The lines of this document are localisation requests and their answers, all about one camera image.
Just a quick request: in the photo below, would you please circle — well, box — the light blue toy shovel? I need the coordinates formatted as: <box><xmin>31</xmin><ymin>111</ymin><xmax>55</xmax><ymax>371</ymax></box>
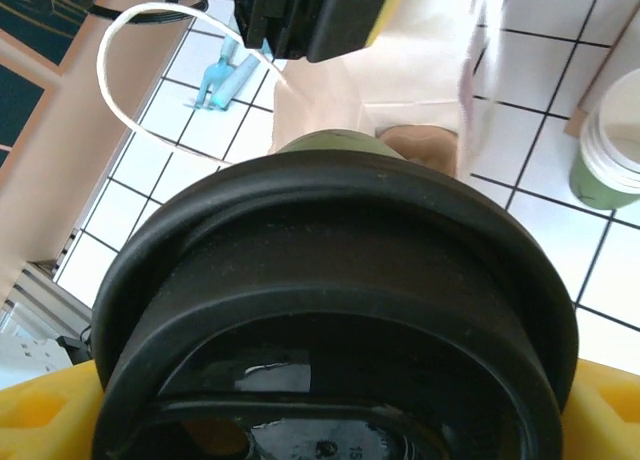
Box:
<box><xmin>209</xmin><ymin>47</ymin><xmax>289</xmax><ymax>114</ymax></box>

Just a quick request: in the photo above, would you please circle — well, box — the black plastic cup lid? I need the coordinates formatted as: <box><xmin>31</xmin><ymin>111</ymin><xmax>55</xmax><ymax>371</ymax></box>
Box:
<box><xmin>89</xmin><ymin>157</ymin><xmax>581</xmax><ymax>460</ymax></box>

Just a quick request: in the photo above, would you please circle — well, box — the green paper cup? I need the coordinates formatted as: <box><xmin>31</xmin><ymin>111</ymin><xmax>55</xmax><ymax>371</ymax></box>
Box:
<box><xmin>277</xmin><ymin>128</ymin><xmax>401</xmax><ymax>167</ymax></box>
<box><xmin>567</xmin><ymin>124</ymin><xmax>640</xmax><ymax>211</ymax></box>
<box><xmin>587</xmin><ymin>97</ymin><xmax>640</xmax><ymax>180</ymax></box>
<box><xmin>583</xmin><ymin>107</ymin><xmax>640</xmax><ymax>188</ymax></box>

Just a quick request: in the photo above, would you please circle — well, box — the light blue toy rake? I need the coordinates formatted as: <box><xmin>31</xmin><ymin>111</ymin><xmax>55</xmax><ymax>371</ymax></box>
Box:
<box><xmin>182</xmin><ymin>33</ymin><xmax>242</xmax><ymax>112</ymax></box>

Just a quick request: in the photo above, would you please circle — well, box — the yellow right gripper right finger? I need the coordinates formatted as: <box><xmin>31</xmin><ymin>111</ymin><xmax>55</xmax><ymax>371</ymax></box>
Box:
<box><xmin>562</xmin><ymin>358</ymin><xmax>640</xmax><ymax>460</ymax></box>

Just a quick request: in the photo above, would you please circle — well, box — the aluminium side rail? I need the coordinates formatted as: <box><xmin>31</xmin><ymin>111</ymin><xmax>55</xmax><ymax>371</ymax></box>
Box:
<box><xmin>0</xmin><ymin>259</ymin><xmax>96</xmax><ymax>376</ymax></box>

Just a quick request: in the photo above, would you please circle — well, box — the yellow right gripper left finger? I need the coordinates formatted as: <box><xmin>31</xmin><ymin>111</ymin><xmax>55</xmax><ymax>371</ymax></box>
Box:
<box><xmin>0</xmin><ymin>359</ymin><xmax>110</xmax><ymax>460</ymax></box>

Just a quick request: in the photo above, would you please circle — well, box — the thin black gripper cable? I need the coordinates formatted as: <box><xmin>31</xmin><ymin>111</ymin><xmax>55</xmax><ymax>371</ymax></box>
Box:
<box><xmin>87</xmin><ymin>0</ymin><xmax>211</xmax><ymax>27</ymax></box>

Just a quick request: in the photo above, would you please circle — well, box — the stack of white paper cups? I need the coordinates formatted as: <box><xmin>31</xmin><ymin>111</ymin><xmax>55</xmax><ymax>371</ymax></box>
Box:
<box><xmin>593</xmin><ymin>68</ymin><xmax>640</xmax><ymax>171</ymax></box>

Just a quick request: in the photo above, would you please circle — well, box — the white printed paper bag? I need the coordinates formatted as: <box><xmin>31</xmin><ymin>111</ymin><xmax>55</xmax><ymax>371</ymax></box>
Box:
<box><xmin>97</xmin><ymin>0</ymin><xmax>509</xmax><ymax>186</ymax></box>

